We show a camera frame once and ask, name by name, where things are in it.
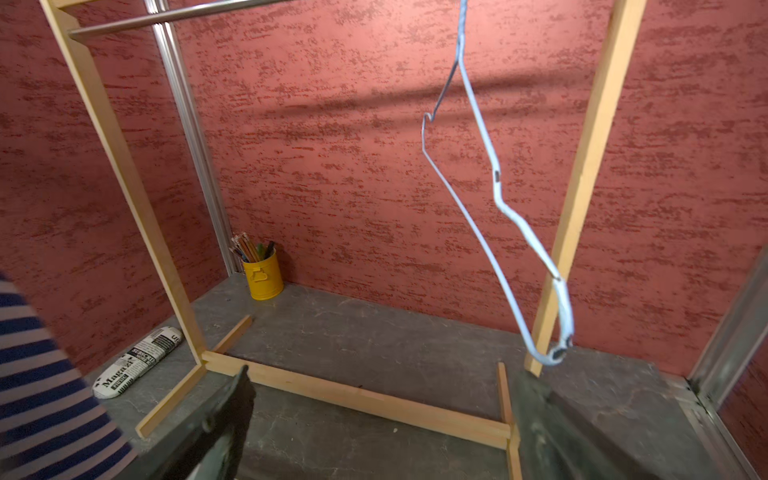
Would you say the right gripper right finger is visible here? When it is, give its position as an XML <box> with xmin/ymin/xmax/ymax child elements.
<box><xmin>512</xmin><ymin>371</ymin><xmax>658</xmax><ymax>479</ymax></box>

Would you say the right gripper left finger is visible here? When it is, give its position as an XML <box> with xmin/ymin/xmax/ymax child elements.
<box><xmin>118</xmin><ymin>366</ymin><xmax>256</xmax><ymax>479</ymax></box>

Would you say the light blue wire hanger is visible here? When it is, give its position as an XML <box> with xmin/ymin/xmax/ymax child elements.
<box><xmin>420</xmin><ymin>0</ymin><xmax>575</xmax><ymax>366</ymax></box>

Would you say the striped tank top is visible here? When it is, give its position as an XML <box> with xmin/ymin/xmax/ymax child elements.
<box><xmin>1</xmin><ymin>277</ymin><xmax>137</xmax><ymax>479</ymax></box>

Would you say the yellow pencil cup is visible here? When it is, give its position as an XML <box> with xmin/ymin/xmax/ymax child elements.
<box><xmin>230</xmin><ymin>232</ymin><xmax>284</xmax><ymax>301</ymax></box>

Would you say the wooden clothes rack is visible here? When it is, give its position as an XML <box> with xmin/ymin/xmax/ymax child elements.
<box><xmin>42</xmin><ymin>1</ymin><xmax>646</xmax><ymax>479</ymax></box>

